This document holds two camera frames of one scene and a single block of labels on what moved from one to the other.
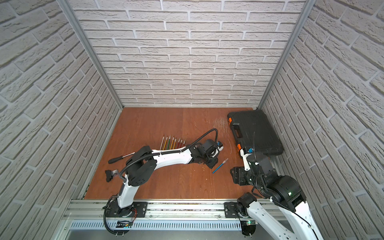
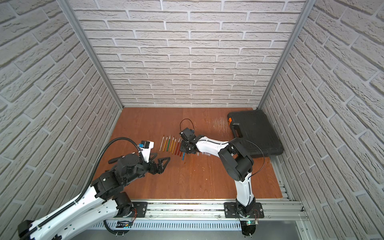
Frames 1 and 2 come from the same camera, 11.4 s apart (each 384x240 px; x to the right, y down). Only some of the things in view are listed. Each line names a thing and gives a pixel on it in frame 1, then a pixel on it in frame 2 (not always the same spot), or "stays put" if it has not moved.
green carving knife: (168, 142) stays put
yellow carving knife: (172, 143) stays put
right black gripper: (238, 174) -> (182, 144)
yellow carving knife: (164, 144) stays put
